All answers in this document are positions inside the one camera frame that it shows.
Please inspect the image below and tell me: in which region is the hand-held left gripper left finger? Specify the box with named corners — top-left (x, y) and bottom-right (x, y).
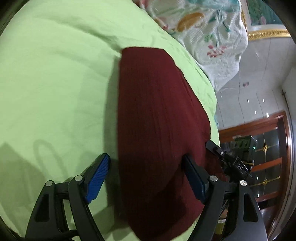
top-left (25, 153), bottom-right (111, 241)

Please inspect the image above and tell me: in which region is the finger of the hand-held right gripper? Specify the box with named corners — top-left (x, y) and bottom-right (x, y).
top-left (205, 140), bottom-right (232, 167)

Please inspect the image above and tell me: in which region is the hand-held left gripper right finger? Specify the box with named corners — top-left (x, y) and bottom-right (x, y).
top-left (182, 155), bottom-right (267, 241)

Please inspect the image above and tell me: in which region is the dark red hooded sweater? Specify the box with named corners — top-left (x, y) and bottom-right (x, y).
top-left (117, 46), bottom-right (228, 241)

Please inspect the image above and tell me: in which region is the wooden glass door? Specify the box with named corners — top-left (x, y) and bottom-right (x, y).
top-left (218, 111), bottom-right (296, 238)

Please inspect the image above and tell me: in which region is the light green bed sheet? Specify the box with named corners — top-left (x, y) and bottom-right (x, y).
top-left (0, 0), bottom-right (221, 241)

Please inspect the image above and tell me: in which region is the white floral quilt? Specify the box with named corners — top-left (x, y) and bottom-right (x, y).
top-left (139, 0), bottom-right (249, 92)

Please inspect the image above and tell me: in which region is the gold-framed painting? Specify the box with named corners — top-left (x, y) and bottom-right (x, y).
top-left (240, 0), bottom-right (292, 42)

